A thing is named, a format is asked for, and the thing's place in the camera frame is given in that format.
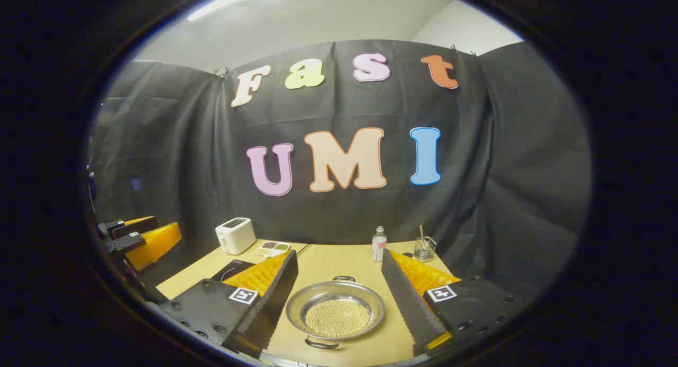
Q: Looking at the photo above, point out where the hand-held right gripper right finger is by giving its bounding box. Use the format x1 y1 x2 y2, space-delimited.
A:
380 248 525 357

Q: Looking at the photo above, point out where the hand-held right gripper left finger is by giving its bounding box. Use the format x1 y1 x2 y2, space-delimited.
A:
158 249 300 358

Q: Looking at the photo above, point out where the stainless steel pot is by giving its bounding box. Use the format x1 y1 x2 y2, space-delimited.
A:
286 275 386 350

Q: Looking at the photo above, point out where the black induction cooktop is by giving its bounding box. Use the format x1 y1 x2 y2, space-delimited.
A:
211 259 256 284

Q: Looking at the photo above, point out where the pile of yellow beans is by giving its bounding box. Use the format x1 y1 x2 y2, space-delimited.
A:
306 299 371 338

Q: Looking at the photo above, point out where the clear bottle with pink label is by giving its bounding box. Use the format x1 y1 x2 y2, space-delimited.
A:
372 226 388 263

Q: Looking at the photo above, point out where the white toaster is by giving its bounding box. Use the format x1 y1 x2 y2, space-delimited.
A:
215 217 257 255

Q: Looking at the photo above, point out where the black backdrop cloth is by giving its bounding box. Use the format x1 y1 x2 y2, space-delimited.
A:
87 39 593 304

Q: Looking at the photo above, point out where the wire mesh holder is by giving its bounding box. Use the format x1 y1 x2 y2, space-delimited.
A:
413 237 437 263

